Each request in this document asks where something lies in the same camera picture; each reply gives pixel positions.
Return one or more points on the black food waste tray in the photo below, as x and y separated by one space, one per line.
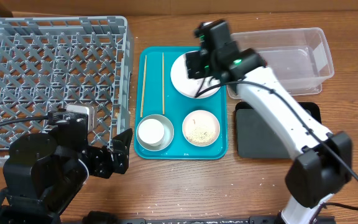
255 138

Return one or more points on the large white round plate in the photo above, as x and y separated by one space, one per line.
184 85

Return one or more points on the grey metal bowl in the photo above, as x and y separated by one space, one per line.
168 137

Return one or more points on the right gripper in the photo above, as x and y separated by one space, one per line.
192 61

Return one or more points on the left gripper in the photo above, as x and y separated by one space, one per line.
105 158

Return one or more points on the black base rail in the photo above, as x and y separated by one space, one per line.
269 219

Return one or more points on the wooden chopstick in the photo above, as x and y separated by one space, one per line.
163 84
143 88

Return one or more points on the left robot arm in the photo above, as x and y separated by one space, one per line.
45 171

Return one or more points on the grey plastic dishwasher rack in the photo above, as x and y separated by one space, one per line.
47 63

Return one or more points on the teal plastic serving tray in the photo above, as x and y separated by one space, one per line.
177 107

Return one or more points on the clear plastic waste bin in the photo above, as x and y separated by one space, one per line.
301 58

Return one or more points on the pale pink bowl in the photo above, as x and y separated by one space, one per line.
201 114

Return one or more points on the cream white plastic cup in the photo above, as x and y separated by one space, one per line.
151 132

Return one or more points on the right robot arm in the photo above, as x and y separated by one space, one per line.
321 160

